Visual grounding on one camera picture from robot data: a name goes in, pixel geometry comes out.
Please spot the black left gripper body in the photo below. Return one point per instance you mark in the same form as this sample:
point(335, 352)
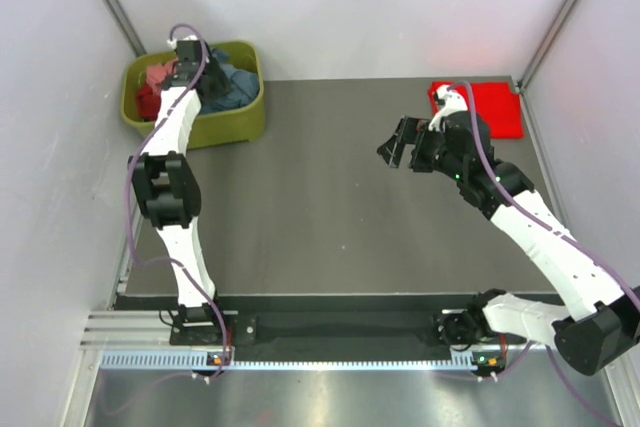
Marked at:
point(217, 82)

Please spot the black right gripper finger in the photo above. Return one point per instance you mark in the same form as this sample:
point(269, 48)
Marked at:
point(409, 128)
point(392, 150)

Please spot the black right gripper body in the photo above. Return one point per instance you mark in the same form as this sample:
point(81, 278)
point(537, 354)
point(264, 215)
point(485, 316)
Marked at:
point(427, 150)

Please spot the blue-grey t-shirt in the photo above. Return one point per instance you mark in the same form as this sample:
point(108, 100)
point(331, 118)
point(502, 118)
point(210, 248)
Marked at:
point(244, 86)

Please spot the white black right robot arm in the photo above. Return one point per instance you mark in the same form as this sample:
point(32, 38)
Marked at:
point(598, 319)

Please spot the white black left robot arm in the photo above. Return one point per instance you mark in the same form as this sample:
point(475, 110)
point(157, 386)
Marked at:
point(161, 181)

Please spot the olive green plastic bin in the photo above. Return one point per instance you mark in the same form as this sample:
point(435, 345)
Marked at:
point(245, 123)

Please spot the pink t-shirt in bin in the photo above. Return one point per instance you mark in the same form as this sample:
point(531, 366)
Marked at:
point(156, 75)

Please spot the dark red t-shirt in bin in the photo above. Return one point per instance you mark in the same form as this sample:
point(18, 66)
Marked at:
point(148, 103)

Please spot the folded red t-shirt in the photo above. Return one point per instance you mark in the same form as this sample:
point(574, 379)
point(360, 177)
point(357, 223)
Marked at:
point(500, 108)

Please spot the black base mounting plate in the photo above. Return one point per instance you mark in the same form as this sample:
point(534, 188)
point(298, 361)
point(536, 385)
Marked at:
point(308, 333)

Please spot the right corner aluminium post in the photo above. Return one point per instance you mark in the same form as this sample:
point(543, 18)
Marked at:
point(549, 38)

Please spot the aluminium extrusion rail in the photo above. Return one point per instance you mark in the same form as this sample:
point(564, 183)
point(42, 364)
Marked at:
point(131, 330)

